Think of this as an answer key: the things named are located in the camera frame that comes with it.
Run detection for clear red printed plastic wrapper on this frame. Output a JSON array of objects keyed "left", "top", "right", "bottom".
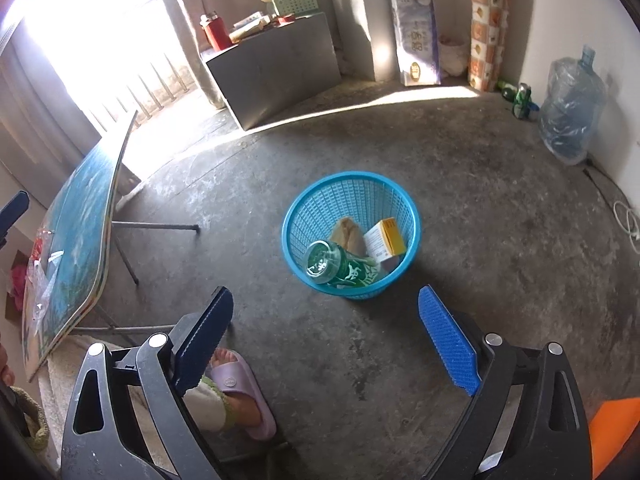
[{"left": 23, "top": 229, "right": 64, "bottom": 342}]

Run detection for green dish soap bottle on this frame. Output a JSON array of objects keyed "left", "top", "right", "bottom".
[{"left": 304, "top": 240, "right": 386, "bottom": 288}]

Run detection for brown paper bag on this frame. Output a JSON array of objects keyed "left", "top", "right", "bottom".
[{"left": 330, "top": 217, "right": 367, "bottom": 257}]

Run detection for pink slipper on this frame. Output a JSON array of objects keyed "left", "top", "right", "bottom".
[{"left": 205, "top": 348, "right": 278, "bottom": 441}]

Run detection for pink plastic bag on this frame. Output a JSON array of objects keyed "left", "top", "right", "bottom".
[{"left": 10, "top": 263, "right": 27, "bottom": 312}]

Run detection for folding table with beach print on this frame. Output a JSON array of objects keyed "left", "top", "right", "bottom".
[{"left": 22, "top": 112, "right": 200, "bottom": 382}]

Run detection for yellow and white carton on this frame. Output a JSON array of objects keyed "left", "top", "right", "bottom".
[{"left": 363, "top": 218, "right": 407, "bottom": 263}]

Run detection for orange object at corner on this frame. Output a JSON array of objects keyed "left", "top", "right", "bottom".
[{"left": 589, "top": 398, "right": 639, "bottom": 479}]

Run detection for green cans on floor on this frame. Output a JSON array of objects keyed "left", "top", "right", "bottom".
[{"left": 496, "top": 79, "right": 540, "bottom": 120}]

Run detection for large clear water jug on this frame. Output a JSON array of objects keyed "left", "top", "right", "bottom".
[{"left": 538, "top": 44, "right": 608, "bottom": 166}]

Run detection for red thermos bottle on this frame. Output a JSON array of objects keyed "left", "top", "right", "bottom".
[{"left": 200, "top": 12, "right": 233, "bottom": 51}]

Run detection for grey metal cabinet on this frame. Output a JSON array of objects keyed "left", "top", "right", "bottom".
[{"left": 201, "top": 12, "right": 342, "bottom": 130}]

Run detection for toilet paper roll pack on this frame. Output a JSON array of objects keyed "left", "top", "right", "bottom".
[{"left": 390, "top": 0, "right": 440, "bottom": 87}]

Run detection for patterned wallpaper roll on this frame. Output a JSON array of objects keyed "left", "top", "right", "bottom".
[{"left": 469, "top": 0, "right": 510, "bottom": 91}]

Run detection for white cable on floor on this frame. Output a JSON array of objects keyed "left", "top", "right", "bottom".
[{"left": 584, "top": 164, "right": 640, "bottom": 256}]

